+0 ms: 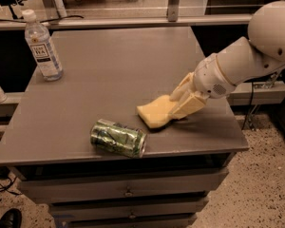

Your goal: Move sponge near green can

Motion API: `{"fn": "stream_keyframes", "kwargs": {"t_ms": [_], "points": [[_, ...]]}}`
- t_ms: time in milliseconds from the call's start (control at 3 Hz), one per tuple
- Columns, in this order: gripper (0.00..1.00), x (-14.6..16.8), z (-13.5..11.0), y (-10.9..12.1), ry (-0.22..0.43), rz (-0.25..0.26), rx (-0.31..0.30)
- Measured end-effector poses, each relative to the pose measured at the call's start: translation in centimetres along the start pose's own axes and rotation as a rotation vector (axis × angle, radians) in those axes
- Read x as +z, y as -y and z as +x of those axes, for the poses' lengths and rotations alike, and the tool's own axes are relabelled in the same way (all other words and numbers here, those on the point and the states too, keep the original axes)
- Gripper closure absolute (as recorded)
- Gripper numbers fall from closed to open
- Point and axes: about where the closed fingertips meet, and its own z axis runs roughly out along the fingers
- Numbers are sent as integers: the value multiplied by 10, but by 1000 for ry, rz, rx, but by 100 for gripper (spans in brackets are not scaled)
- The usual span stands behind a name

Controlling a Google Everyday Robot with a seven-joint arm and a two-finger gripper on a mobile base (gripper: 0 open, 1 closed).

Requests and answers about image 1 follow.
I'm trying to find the clear plastic water bottle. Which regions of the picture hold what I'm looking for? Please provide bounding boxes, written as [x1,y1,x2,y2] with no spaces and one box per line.
[22,9,63,81]

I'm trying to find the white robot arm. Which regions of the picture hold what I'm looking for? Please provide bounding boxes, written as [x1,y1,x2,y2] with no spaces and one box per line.
[168,1,285,119]

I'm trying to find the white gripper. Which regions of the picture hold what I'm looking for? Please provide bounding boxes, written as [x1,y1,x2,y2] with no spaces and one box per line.
[168,53,236,120]

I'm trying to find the black floor cables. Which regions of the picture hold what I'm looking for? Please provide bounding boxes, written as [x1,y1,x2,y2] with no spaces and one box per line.
[0,166,23,197]

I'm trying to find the top drawer knob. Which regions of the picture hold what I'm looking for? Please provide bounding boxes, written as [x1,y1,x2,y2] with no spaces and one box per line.
[123,190,133,198]

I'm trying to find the yellow sponge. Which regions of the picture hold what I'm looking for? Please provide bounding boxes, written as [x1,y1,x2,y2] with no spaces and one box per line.
[137,95,177,128]

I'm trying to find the drawer knob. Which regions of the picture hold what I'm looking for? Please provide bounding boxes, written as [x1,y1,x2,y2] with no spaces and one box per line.
[123,190,133,198]
[128,212,137,219]

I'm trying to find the black shoe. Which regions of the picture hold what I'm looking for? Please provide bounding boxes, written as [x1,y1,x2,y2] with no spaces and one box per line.
[0,208,22,228]

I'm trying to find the grey drawer cabinet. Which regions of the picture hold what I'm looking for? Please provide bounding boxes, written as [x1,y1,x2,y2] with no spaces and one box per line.
[0,27,248,228]

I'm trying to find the crushed green soda can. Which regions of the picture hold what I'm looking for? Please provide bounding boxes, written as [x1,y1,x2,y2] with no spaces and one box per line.
[90,119,147,158]

